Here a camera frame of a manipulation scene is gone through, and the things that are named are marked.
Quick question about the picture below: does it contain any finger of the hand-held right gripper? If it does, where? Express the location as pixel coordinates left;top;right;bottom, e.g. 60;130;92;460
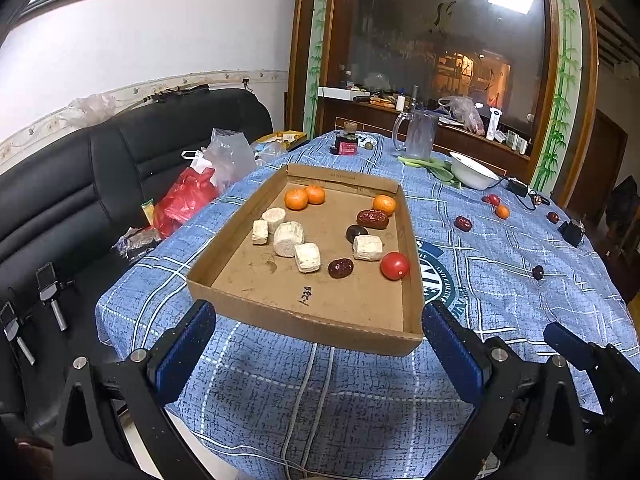
543;321;640;431

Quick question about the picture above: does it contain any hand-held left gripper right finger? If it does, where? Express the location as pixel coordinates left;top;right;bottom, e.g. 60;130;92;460
421;301;601;480

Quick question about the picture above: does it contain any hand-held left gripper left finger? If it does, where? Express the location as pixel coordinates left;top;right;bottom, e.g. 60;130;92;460
52;299;218;480

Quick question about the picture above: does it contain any brown cardboard tray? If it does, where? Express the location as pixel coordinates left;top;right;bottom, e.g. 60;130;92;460
186;162;425;357

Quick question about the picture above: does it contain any large round white yam piece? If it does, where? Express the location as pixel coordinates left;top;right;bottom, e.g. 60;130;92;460
353;235;384;263
273;221;305;258

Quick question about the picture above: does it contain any blue checked tablecloth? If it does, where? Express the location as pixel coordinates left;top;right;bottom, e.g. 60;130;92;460
95;130;640;476

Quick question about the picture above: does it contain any black power adapter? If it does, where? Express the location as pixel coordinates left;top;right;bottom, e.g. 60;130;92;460
558;217;587;248

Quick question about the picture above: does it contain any dark shiny packet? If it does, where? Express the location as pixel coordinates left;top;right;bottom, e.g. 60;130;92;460
112;227;163;263

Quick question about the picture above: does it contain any red plastic bag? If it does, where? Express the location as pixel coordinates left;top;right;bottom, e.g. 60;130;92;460
152;166;221;239

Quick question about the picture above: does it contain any dark jacket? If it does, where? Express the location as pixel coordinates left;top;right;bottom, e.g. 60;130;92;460
605;175;640;241

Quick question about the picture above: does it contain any large red date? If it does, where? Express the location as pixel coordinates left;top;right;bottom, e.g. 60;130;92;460
356;209;390;230

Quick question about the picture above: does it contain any white bowl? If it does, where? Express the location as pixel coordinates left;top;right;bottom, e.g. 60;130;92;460
449;151;501;191

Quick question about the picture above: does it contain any wooden door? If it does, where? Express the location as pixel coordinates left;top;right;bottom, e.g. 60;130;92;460
552;109;628;221

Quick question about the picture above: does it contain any white plastic bag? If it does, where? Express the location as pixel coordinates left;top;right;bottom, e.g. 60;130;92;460
181;149;216;173

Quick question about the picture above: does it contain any green onion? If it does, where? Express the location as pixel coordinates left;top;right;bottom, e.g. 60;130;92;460
397;156;463;190

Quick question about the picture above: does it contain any black leather sofa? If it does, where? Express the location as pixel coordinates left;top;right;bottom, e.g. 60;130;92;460
0;86;275;480

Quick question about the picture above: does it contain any clear plastic bag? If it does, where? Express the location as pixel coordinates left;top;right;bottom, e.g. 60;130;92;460
202;128;257;196

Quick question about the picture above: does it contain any bluish clear bag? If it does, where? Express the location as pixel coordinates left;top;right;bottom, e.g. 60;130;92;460
252;141;290;166

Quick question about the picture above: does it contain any clear glass pitcher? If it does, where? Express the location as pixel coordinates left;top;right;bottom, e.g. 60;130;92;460
391;105;441;161

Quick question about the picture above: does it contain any yellow snack packet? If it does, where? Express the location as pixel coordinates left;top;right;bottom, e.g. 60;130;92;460
257;130;307;150

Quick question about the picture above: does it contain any dark jar with red label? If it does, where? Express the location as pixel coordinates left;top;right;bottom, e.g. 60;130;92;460
329;121;361;157

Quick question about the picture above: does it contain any pinkish plastic bag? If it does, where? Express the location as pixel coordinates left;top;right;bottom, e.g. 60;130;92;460
440;96;486;135

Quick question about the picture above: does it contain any wooden sideboard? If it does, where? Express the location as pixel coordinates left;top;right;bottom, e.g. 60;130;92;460
320;95;533;181

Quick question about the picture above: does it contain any flat white box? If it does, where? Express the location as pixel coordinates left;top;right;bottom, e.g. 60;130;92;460
318;86;368;101

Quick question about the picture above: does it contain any black clip with grey handle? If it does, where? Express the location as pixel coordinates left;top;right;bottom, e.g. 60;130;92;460
36;262;76;332
0;301;37;366

